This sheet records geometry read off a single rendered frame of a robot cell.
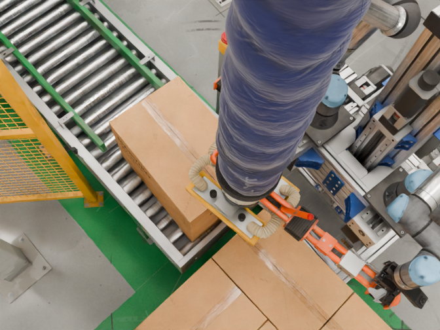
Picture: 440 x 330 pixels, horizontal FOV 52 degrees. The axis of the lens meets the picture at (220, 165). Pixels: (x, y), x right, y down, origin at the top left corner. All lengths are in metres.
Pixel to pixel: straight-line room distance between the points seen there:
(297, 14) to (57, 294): 2.48
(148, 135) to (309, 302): 1.10
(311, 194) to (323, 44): 2.08
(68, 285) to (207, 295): 0.99
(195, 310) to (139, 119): 0.93
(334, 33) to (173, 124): 1.40
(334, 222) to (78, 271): 1.55
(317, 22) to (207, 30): 2.86
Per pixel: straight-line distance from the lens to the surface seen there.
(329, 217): 2.78
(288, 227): 1.59
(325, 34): 0.75
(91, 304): 2.88
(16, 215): 3.13
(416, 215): 1.39
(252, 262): 2.30
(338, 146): 2.11
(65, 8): 3.08
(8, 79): 1.75
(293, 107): 0.95
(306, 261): 2.34
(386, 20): 1.54
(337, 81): 1.88
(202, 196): 1.73
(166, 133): 2.06
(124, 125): 2.10
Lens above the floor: 2.80
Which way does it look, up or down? 68 degrees down
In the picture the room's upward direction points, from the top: 5 degrees clockwise
